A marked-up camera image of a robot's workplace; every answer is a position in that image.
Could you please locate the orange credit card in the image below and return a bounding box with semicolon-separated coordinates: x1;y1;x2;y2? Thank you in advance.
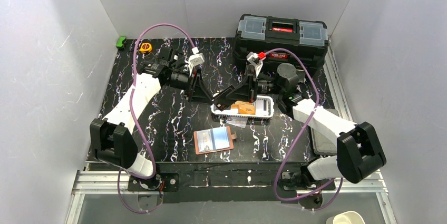
231;101;256;115

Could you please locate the white grey credit card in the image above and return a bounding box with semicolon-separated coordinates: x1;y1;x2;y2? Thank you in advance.
255;97;272;117

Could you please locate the black credit card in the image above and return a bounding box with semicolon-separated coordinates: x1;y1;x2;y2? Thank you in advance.
213;89;236;111

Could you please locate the brown leather card holder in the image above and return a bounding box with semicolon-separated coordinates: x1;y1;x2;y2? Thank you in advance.
193;126;237;155

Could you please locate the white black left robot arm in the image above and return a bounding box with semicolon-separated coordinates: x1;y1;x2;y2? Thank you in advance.
90;47;213;180

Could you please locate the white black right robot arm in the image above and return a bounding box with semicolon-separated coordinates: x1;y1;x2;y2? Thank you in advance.
213;63;387;186

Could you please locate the white plastic basket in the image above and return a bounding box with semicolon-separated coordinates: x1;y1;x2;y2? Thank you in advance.
211;95;274;120

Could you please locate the yellow tape measure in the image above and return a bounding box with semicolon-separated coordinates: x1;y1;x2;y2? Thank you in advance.
139;42;152;54

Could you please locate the black red toolbox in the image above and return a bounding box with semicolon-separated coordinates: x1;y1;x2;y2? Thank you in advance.
232;14;329;76

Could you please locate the green small device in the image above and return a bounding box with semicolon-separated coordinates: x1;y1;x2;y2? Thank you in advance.
115;36;127;50

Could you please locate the white plastic cup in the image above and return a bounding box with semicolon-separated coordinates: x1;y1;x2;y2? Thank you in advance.
325;211;365;224

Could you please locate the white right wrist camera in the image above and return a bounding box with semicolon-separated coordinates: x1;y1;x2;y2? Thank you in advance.
246;52;266;77

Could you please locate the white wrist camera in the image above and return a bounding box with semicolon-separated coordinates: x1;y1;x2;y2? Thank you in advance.
188;53;205;71
246;52;266;77

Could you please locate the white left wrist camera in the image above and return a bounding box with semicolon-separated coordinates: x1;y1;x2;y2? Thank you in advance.
188;53;205;71

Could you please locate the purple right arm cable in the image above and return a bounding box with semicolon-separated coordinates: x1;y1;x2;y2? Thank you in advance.
264;48;345;212

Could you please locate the aluminium frame rail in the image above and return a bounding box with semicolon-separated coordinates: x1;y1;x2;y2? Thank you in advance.
66;46;397;224

